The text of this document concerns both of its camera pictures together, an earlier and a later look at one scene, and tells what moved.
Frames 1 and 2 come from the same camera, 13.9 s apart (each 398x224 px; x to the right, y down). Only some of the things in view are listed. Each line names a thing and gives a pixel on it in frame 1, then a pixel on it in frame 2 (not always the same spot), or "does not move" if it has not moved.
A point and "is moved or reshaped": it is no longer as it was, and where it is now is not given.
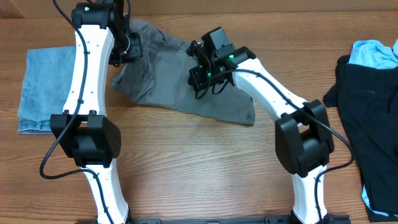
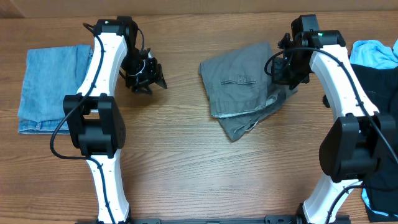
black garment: x=367 y=100 does not move
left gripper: x=137 y=52 → x=156 y=69
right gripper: x=196 y=76 → x=286 y=73
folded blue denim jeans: x=46 y=79 does not move
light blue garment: x=374 y=54 does not move
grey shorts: x=161 y=74 is moved or reshaped
